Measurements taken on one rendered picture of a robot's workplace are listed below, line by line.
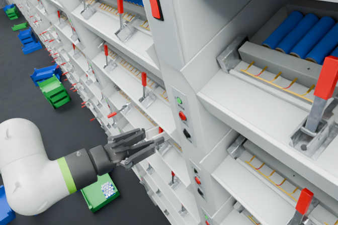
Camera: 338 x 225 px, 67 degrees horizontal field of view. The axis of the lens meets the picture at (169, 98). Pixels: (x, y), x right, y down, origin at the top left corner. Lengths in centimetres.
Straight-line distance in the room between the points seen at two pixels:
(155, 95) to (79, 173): 27
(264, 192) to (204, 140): 13
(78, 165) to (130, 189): 124
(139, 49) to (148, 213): 135
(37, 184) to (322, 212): 54
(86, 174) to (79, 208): 130
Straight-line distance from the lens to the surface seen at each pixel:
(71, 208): 200
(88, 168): 67
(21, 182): 67
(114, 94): 112
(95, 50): 104
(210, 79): 37
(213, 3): 34
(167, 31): 35
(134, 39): 56
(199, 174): 55
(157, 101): 67
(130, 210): 180
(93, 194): 193
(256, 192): 47
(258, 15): 40
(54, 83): 317
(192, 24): 33
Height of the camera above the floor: 147
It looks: 36 degrees down
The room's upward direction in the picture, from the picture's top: 15 degrees counter-clockwise
